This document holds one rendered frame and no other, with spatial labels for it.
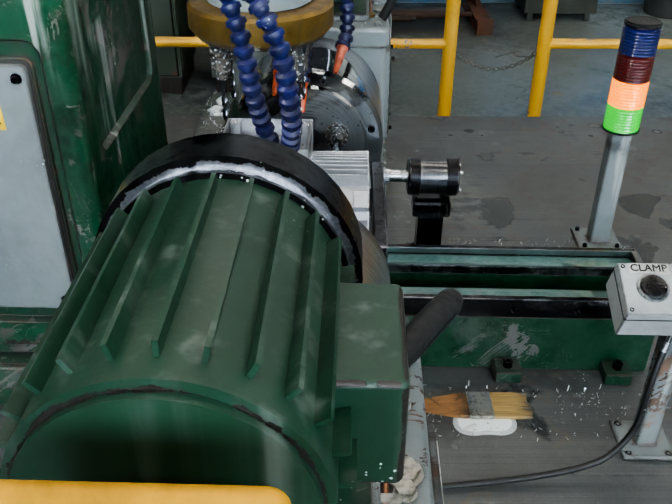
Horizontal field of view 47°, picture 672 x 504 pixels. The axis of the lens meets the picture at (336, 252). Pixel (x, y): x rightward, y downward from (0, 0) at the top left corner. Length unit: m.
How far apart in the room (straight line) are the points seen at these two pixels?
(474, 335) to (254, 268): 0.77
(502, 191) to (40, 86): 1.05
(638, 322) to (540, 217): 0.69
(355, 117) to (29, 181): 0.54
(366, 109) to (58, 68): 0.54
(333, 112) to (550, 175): 0.67
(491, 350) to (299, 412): 0.84
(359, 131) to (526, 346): 0.43
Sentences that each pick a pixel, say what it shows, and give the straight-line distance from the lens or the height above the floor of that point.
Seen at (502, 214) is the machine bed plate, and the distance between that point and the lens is 1.60.
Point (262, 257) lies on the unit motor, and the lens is 0.43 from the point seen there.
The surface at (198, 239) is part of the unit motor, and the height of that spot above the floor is 1.36.
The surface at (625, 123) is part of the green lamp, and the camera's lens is 1.42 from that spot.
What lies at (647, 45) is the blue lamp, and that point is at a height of 1.19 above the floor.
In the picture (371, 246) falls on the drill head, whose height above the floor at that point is 1.11.
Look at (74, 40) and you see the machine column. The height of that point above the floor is 1.32.
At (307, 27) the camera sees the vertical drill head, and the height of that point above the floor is 1.31.
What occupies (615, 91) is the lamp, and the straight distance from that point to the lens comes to 1.41.
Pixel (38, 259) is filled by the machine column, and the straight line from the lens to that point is 1.02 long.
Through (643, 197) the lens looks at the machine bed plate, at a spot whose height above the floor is 0.80.
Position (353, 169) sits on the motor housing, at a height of 1.11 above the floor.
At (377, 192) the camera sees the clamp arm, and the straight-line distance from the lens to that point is 1.16.
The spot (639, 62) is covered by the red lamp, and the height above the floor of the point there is 1.16.
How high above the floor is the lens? 1.58
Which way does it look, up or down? 33 degrees down
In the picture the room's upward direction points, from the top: straight up
